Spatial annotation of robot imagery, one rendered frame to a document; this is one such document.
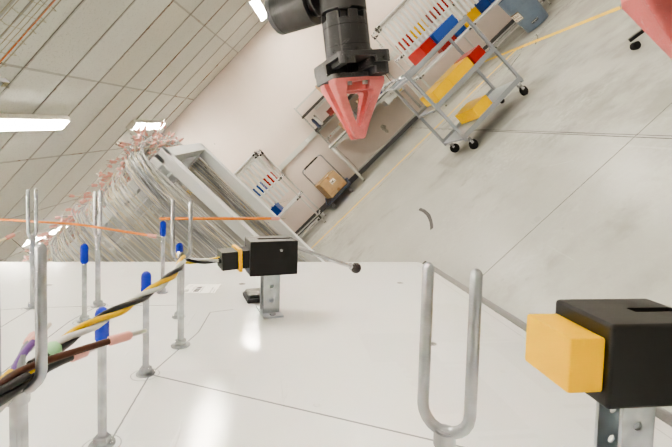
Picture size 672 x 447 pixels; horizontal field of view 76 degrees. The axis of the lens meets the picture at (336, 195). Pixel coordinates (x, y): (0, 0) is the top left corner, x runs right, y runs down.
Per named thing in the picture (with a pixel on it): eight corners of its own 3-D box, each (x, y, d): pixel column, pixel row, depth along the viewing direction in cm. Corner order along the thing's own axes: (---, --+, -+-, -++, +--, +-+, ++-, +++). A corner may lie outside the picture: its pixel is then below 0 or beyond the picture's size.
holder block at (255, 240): (297, 274, 51) (298, 240, 51) (249, 277, 49) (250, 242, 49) (288, 266, 55) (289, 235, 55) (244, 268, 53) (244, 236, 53)
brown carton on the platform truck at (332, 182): (340, 184, 835) (328, 171, 830) (347, 182, 781) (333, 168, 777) (326, 199, 828) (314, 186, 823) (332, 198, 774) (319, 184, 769)
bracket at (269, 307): (283, 317, 51) (284, 275, 50) (263, 319, 50) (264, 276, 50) (274, 305, 55) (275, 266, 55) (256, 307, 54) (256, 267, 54)
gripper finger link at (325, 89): (345, 140, 50) (335, 57, 49) (325, 143, 57) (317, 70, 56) (397, 134, 52) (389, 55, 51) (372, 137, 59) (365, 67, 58)
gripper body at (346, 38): (340, 67, 49) (332, -1, 48) (314, 83, 58) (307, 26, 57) (392, 64, 51) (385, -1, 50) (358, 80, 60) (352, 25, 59)
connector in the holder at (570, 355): (603, 393, 22) (606, 338, 22) (567, 394, 22) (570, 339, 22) (554, 359, 26) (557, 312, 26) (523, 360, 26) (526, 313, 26)
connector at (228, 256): (262, 266, 50) (262, 249, 50) (220, 271, 48) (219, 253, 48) (255, 261, 53) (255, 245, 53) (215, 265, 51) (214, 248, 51)
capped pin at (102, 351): (82, 451, 26) (82, 310, 25) (98, 436, 27) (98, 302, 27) (106, 453, 26) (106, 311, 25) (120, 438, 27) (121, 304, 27)
